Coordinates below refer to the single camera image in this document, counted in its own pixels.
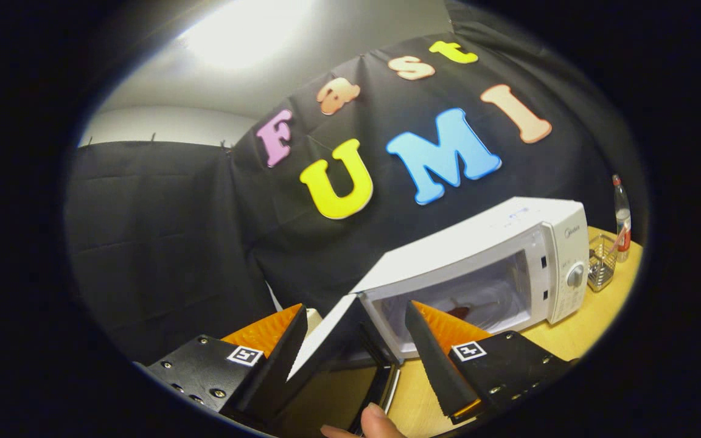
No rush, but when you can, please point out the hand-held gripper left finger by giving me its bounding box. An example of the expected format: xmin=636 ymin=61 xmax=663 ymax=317
xmin=144 ymin=303 xmax=309 ymax=426

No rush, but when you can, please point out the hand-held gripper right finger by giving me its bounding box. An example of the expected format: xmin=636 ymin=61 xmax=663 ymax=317
xmin=404 ymin=300 xmax=576 ymax=425

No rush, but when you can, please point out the white toaster oven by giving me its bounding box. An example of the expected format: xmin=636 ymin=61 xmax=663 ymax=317
xmin=287 ymin=196 xmax=590 ymax=434

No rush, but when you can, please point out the clear bottle red label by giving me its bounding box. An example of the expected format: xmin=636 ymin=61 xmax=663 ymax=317
xmin=612 ymin=175 xmax=632 ymax=263

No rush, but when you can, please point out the wire mesh utensil holder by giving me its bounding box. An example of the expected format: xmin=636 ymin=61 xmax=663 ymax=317
xmin=587 ymin=234 xmax=619 ymax=293

